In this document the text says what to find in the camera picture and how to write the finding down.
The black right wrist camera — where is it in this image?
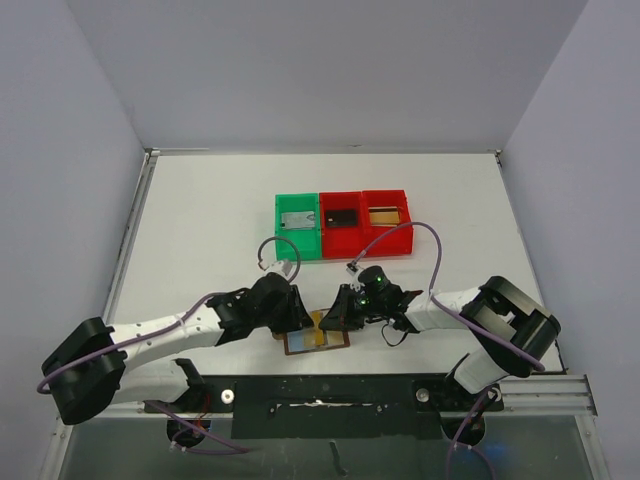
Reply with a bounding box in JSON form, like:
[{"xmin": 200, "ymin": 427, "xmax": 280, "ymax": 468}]
[{"xmin": 358, "ymin": 265, "xmax": 390, "ymax": 296}]

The red plastic bin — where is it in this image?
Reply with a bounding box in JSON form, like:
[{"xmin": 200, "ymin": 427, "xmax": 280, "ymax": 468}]
[
  {"xmin": 362, "ymin": 190, "xmax": 413, "ymax": 257},
  {"xmin": 319, "ymin": 191, "xmax": 365, "ymax": 259}
]

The brown leather card holder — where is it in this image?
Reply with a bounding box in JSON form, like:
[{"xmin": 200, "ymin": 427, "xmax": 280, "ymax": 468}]
[{"xmin": 272, "ymin": 309, "xmax": 350, "ymax": 356}]

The aluminium left frame rail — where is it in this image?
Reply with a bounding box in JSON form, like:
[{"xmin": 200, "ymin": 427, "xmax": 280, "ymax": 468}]
[{"xmin": 101, "ymin": 149, "xmax": 159, "ymax": 325}]

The green plastic bin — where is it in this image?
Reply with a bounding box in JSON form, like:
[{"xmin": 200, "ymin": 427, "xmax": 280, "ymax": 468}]
[{"xmin": 274, "ymin": 193, "xmax": 322, "ymax": 261}]

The black card in red bin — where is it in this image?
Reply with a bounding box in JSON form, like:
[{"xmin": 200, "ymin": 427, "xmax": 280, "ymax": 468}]
[{"xmin": 325, "ymin": 209, "xmax": 358, "ymax": 228}]

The red plastic bin middle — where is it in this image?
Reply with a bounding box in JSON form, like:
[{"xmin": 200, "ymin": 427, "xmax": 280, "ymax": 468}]
[{"xmin": 319, "ymin": 191, "xmax": 365, "ymax": 259}]

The aluminium frame rail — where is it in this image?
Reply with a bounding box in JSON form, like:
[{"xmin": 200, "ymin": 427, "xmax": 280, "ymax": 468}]
[
  {"xmin": 60, "ymin": 373, "xmax": 597, "ymax": 424},
  {"xmin": 101, "ymin": 149, "xmax": 159, "ymax": 325}
]

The aluminium front frame rail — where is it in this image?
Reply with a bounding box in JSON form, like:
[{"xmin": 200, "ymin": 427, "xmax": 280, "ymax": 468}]
[{"xmin": 60, "ymin": 373, "xmax": 597, "ymax": 424}]

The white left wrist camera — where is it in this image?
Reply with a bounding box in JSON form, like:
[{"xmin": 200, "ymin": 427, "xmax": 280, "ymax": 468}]
[{"xmin": 258, "ymin": 259, "xmax": 294, "ymax": 279}]

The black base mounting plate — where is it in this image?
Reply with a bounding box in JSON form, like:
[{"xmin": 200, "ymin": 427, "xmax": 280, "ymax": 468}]
[{"xmin": 162, "ymin": 374, "xmax": 504, "ymax": 440}]

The red plastic bin right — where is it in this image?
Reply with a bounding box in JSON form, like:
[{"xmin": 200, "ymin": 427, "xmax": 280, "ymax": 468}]
[{"xmin": 362, "ymin": 190, "xmax": 413, "ymax": 257}]

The silver card in green bin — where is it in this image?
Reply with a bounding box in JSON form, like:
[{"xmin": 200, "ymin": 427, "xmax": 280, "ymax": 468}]
[{"xmin": 280, "ymin": 211, "xmax": 316, "ymax": 230}]

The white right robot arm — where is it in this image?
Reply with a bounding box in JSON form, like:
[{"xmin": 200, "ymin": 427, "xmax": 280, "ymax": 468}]
[{"xmin": 319, "ymin": 268, "xmax": 561, "ymax": 409}]

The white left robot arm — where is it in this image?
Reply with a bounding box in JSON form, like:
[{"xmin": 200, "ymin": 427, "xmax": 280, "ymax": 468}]
[{"xmin": 36, "ymin": 273, "xmax": 313, "ymax": 425}]

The striped gold card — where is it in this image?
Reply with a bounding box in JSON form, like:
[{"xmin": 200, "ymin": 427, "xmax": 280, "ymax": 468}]
[{"xmin": 309, "ymin": 309, "xmax": 327, "ymax": 348}]

